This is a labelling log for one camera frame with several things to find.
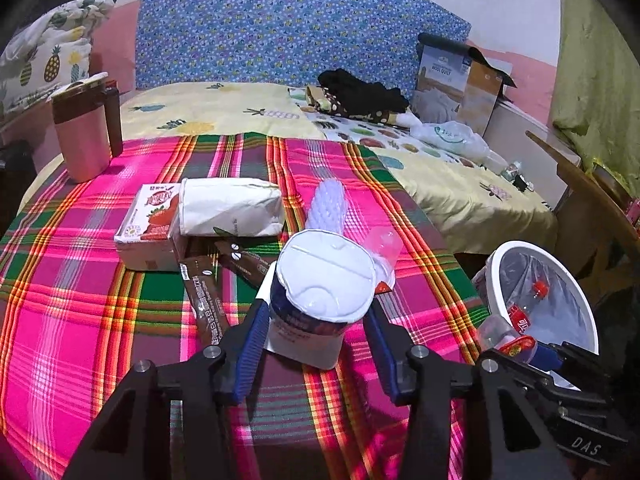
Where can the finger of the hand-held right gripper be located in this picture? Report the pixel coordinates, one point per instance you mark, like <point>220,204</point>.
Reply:
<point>546,356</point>
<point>575,385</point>

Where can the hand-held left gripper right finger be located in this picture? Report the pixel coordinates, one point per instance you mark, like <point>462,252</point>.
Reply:
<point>385,355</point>

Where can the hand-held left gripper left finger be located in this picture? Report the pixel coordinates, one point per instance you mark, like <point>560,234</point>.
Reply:
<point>247,355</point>

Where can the small clear plastic bottle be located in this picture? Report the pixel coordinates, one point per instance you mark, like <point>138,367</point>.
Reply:
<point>505,340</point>

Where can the red cap plastic bottle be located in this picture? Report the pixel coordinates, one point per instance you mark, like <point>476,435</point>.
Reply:
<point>520,317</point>

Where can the brown coffee stick sachet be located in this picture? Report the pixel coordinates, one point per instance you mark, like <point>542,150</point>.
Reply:
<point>245,264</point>
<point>202,300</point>

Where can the paper cup with white lid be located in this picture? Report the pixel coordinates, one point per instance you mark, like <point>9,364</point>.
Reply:
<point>320,280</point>

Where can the white round trash bin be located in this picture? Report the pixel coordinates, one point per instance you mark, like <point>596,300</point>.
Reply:
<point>525,246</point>

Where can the white paper package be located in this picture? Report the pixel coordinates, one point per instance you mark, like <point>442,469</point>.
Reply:
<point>230,205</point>

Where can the strawberry print carton box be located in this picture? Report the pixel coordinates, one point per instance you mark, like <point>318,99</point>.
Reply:
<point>147,225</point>

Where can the clear plastic bin liner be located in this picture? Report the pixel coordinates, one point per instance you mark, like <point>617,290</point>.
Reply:
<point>555,280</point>

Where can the clear plastic cup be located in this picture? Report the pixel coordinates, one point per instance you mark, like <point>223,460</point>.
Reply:
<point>385,245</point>

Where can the pink green plaid tablecloth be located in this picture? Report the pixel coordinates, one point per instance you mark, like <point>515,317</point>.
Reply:
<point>100,335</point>

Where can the small black object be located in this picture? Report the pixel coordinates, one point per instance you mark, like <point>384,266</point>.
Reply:
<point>523,182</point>

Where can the wooden folding table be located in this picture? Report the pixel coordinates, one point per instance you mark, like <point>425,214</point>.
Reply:
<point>575,170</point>

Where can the small green label bottle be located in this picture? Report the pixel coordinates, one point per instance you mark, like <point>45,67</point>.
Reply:
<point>511,170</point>

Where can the clear plastic container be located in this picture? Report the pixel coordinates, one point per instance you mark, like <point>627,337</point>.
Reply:
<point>495,162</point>

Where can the white fruit print sheet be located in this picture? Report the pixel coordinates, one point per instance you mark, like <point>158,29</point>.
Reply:
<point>370,132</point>

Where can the white plastic bag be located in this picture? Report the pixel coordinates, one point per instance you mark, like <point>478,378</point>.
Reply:
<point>450,137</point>

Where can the white cabinet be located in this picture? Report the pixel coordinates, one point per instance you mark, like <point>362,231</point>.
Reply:
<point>520,130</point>

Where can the yellow pineapple print bedsheet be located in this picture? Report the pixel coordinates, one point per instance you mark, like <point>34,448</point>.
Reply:
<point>225,105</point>

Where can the brown polka dot cloth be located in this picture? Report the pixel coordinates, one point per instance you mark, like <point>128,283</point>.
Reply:
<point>325,102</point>

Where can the black clothing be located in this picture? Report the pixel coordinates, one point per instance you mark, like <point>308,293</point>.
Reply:
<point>360,90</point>

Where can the green curtain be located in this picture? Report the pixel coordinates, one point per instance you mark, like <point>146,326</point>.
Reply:
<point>595,70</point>

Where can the blue floral headboard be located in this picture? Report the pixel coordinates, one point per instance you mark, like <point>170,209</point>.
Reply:
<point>290,25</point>

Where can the folded pineapple print quilt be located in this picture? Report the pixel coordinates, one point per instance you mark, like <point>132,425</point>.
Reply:
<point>45,55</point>

